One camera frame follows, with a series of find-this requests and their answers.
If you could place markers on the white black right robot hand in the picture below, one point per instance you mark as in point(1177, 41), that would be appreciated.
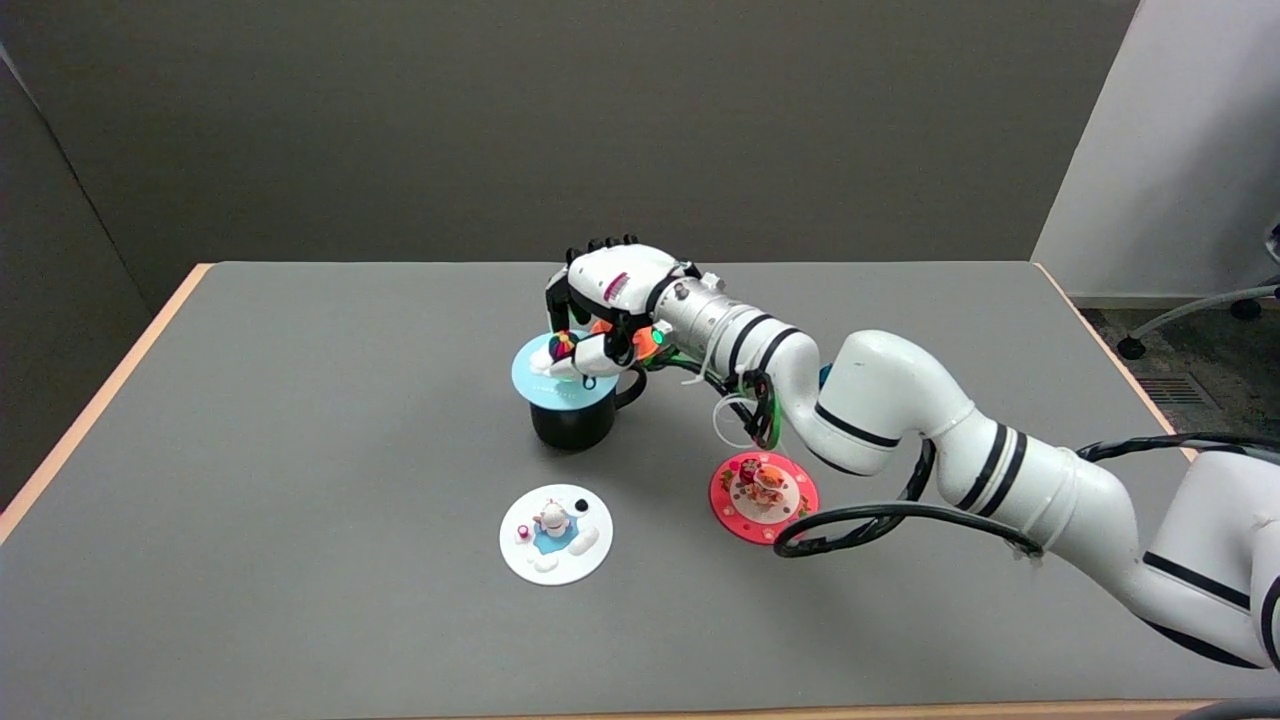
point(625, 275)

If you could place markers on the sky blue balloon cup lid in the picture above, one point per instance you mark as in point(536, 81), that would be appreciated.
point(560, 398)

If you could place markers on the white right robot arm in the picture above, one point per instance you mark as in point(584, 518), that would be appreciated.
point(890, 395)

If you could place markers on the orange fox cup lid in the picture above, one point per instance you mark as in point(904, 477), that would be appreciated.
point(646, 352)

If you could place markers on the red cat cup lid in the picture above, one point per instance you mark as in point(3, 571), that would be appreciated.
point(738, 500)

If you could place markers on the white polar bear cup lid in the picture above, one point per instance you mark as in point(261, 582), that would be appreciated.
point(555, 560)

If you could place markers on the black mug teal inside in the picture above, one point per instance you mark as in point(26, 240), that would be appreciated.
point(575, 432)

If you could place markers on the metal floor vent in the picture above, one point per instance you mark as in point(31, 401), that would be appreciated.
point(1175, 390)

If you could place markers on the grey office chair base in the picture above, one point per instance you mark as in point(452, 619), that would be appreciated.
point(1190, 308)

